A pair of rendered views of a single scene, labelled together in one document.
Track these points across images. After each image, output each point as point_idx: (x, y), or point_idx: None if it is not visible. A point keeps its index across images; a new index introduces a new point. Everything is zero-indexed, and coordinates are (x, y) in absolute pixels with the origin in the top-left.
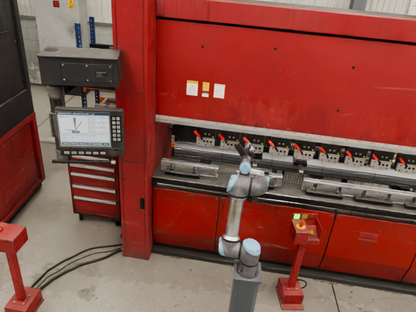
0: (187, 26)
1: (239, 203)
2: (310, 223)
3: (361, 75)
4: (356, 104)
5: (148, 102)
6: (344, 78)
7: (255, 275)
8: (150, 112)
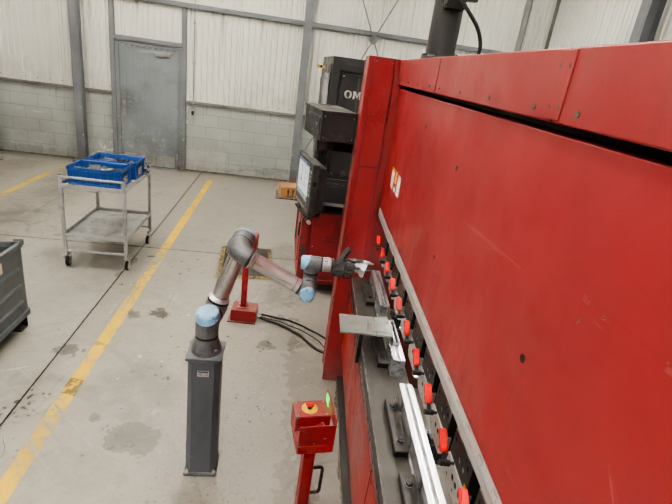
0: (405, 95)
1: (227, 258)
2: (362, 458)
3: (458, 187)
4: (445, 252)
5: (353, 176)
6: (448, 189)
7: (193, 350)
8: (359, 193)
